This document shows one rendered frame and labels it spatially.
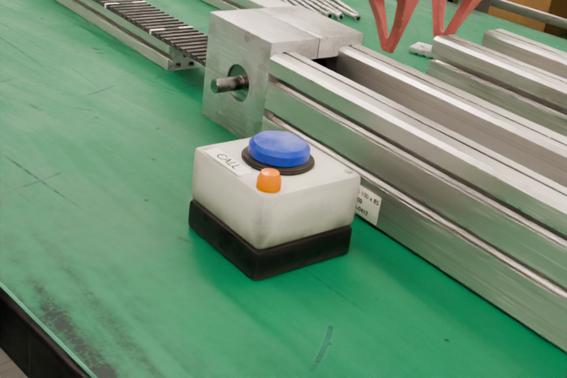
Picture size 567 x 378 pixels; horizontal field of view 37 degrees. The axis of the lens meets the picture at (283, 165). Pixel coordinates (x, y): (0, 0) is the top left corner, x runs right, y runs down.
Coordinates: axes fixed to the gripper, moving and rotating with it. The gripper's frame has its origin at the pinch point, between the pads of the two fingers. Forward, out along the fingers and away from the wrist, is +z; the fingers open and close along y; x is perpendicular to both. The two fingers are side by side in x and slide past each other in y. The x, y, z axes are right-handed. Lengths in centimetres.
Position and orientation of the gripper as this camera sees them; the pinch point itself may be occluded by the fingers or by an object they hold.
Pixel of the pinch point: (415, 40)
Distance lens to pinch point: 89.2
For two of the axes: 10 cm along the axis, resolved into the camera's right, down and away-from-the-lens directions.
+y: 7.9, -1.6, 5.9
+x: -6.0, -4.0, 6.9
